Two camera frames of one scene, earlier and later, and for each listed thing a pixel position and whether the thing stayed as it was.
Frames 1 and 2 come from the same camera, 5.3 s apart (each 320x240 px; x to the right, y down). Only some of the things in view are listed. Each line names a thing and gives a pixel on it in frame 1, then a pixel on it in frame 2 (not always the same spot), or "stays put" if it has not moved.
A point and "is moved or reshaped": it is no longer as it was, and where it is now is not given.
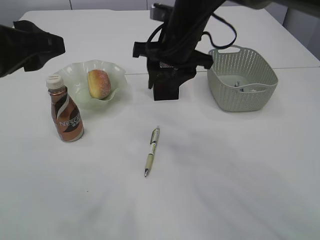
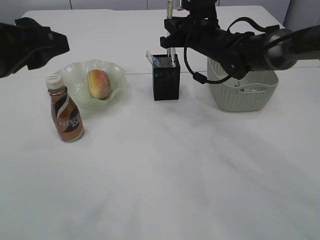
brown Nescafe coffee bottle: [66, 114] stays put
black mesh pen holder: [166, 84] stays put
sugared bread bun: [99, 84] stays put
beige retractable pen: [153, 142] is moved or reshaped
